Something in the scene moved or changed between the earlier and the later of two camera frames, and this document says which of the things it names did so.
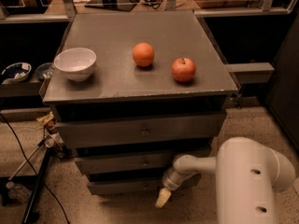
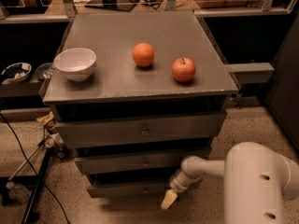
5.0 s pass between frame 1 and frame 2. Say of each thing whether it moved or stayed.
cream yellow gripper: moved
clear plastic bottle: stayed
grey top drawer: stayed
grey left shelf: stayed
